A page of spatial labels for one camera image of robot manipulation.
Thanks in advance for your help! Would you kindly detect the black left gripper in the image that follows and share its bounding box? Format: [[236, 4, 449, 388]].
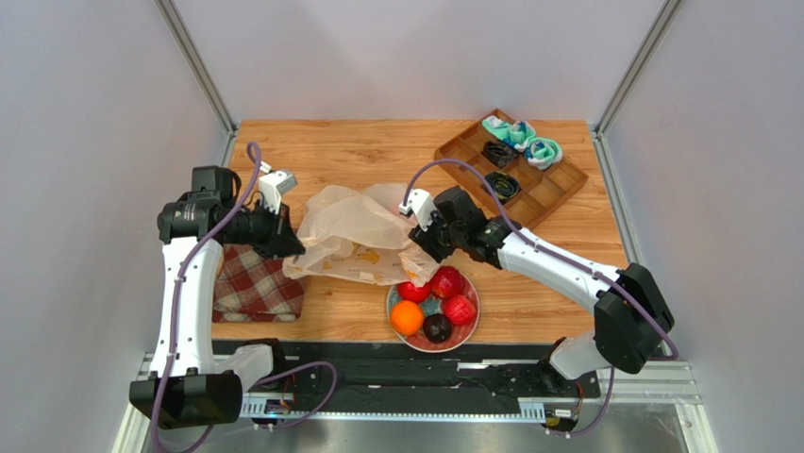
[[224, 198, 305, 260]]

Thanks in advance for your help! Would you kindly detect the red fake apple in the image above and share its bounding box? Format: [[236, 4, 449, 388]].
[[429, 266, 464, 300]]

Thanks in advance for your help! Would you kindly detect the translucent white plastic bag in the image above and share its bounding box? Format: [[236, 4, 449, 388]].
[[282, 183, 440, 286]]

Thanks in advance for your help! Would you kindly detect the red fake tomato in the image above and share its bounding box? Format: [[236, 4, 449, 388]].
[[396, 281, 432, 304]]

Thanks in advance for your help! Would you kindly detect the red fake pomegranate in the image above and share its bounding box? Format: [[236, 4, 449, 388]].
[[441, 294, 477, 327]]

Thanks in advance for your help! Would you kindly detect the orange fake fruit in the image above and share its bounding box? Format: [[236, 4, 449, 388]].
[[389, 300, 426, 336]]

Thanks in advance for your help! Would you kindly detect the dark purple fake fruit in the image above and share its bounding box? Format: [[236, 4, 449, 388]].
[[422, 313, 453, 344]]

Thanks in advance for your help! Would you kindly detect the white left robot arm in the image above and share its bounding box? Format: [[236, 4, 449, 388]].
[[128, 163, 305, 430]]

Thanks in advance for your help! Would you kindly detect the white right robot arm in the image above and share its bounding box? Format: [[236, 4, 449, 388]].
[[398, 186, 674, 381]]

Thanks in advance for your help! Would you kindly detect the red plaid folded cloth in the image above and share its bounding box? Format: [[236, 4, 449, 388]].
[[211, 244, 305, 323]]

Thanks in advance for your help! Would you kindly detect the dark blue yellow rolled sock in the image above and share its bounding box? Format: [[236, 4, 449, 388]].
[[484, 171, 521, 204]]

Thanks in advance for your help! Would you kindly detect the black rolled sock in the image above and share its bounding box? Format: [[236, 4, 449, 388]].
[[481, 141, 519, 170]]

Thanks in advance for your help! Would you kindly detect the wooden compartment tray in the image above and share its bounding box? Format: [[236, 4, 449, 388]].
[[434, 120, 589, 229]]

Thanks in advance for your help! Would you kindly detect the teal white rolled sock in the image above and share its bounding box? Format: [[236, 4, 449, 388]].
[[481, 115, 538, 153]]

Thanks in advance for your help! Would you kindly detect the teal blue rolled sock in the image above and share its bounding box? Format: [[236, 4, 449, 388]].
[[524, 137, 563, 171]]

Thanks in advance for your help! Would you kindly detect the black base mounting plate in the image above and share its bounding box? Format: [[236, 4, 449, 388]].
[[221, 341, 667, 416]]

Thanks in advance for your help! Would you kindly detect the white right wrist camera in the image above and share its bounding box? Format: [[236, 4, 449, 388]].
[[398, 189, 436, 231]]

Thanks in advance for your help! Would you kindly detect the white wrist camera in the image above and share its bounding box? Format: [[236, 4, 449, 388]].
[[398, 189, 436, 231], [258, 161, 297, 214]]

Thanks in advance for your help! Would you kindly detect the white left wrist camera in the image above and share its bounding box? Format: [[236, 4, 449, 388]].
[[258, 161, 297, 214]]

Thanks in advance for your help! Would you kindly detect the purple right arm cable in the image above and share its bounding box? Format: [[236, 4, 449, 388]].
[[401, 158, 680, 439]]

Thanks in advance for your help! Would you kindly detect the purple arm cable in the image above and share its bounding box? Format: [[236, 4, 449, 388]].
[[401, 158, 680, 439], [149, 142, 339, 453]]

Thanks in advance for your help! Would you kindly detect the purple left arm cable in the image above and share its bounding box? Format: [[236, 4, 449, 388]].
[[149, 142, 339, 453]]

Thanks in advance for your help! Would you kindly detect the aluminium frame rail left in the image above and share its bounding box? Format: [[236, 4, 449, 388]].
[[155, 0, 238, 137]]

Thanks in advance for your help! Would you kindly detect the aluminium frame rail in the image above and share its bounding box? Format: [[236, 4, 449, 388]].
[[594, 0, 685, 137], [155, 0, 238, 137]]

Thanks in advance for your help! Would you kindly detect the aluminium frame rail right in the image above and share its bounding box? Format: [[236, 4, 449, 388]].
[[594, 0, 685, 137]]

